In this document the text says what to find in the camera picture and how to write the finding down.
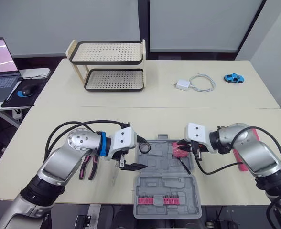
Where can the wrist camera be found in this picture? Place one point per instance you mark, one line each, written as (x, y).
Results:
(197, 134)
(123, 140)

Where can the white charger plug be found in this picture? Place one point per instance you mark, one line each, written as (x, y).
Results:
(183, 84)

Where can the black screwdriver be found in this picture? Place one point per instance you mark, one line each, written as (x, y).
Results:
(186, 168)

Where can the black tape roll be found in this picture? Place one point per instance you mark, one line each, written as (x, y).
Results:
(145, 148)

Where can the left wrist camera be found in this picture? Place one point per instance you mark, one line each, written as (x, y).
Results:
(123, 140)

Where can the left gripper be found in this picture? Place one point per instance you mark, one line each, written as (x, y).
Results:
(120, 160)

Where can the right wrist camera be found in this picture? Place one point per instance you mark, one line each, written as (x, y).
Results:
(197, 134)

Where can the pink tape measure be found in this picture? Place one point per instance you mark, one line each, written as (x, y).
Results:
(180, 153)

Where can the pink and black pliers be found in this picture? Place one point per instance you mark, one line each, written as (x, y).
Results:
(92, 167)

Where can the black computer mouse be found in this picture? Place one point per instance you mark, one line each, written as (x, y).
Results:
(29, 90)

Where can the blue toy car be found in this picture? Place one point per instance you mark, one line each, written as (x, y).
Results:
(233, 78)

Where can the white side table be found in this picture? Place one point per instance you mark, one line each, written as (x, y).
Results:
(35, 71)

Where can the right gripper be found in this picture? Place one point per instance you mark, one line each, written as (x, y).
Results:
(200, 149)

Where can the cream two-tier shelf rack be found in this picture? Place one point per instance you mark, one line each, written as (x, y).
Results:
(111, 78)

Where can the grey tool case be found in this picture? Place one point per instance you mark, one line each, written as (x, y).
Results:
(166, 183)

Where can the pink bit holder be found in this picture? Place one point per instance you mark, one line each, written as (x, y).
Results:
(145, 200)
(171, 200)

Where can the robot body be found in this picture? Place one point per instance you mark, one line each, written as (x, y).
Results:
(121, 219)

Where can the pink long tool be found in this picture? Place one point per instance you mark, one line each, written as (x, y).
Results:
(241, 164)

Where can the blue wrist rest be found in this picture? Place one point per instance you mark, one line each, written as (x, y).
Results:
(21, 94)

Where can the black desk mat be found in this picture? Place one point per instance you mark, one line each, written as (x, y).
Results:
(18, 101)

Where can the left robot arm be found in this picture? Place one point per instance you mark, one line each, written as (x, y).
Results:
(59, 162)

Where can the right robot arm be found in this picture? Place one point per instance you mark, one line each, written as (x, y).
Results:
(255, 152)

